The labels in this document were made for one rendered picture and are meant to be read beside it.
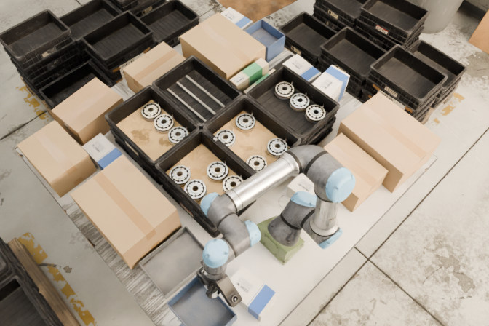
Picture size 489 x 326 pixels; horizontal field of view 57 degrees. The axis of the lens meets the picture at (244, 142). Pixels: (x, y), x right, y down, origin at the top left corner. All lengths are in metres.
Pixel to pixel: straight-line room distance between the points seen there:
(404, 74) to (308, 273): 1.60
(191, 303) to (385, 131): 1.26
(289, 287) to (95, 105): 1.35
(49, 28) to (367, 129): 2.35
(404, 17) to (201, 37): 1.60
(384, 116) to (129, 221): 1.35
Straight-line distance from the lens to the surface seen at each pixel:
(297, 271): 2.16
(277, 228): 2.02
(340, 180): 1.54
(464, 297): 3.13
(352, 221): 2.29
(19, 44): 3.57
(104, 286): 2.97
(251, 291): 2.03
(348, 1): 3.82
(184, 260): 2.17
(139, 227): 2.05
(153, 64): 2.63
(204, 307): 1.73
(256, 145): 2.28
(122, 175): 2.19
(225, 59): 2.56
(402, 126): 2.40
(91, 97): 2.56
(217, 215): 1.45
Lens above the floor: 2.75
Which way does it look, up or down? 57 degrees down
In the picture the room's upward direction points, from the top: straight up
